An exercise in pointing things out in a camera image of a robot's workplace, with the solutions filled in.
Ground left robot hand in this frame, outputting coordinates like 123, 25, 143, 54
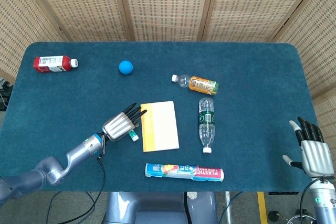
102, 102, 148, 142

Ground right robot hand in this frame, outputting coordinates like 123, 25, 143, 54
282, 116, 335, 178

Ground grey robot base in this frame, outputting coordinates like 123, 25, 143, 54
104, 191, 219, 224

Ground yellow and white notebook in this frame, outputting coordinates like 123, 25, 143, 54
140, 101, 180, 153

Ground blue ball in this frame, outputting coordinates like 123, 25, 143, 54
118, 60, 134, 74

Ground plastic food wrap roll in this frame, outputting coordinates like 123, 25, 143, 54
145, 163, 225, 183

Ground teal table cloth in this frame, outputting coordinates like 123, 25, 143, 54
0, 41, 329, 193

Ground green label clear bottle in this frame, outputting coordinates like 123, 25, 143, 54
198, 97, 216, 154

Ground orange label clear bottle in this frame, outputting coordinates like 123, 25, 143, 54
171, 73, 219, 96

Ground red juice bottle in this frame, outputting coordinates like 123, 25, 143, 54
33, 55, 79, 73

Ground woven folding screen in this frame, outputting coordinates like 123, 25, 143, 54
0, 0, 336, 154

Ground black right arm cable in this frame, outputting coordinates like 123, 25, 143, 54
285, 178, 317, 224

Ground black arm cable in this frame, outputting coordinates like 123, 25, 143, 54
285, 178, 317, 224
45, 155, 107, 224

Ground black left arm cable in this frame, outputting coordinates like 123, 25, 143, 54
45, 155, 107, 224

